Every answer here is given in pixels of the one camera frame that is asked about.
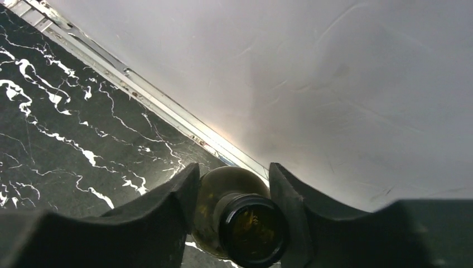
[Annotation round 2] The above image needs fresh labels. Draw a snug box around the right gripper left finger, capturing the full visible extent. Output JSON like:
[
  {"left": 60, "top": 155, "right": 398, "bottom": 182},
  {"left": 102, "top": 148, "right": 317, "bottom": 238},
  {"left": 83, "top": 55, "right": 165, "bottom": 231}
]
[{"left": 1, "top": 163, "right": 200, "bottom": 267}]

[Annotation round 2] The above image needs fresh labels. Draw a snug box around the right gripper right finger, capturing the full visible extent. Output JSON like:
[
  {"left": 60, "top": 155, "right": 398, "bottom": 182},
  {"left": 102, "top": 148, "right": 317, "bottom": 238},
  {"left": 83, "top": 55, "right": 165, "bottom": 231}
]
[{"left": 269, "top": 162, "right": 472, "bottom": 267}]

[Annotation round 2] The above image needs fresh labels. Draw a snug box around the olive wine bottle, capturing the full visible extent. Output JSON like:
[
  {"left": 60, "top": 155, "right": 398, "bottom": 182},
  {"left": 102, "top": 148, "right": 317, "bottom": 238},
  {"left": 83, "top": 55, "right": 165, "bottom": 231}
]
[{"left": 191, "top": 166, "right": 289, "bottom": 267}]

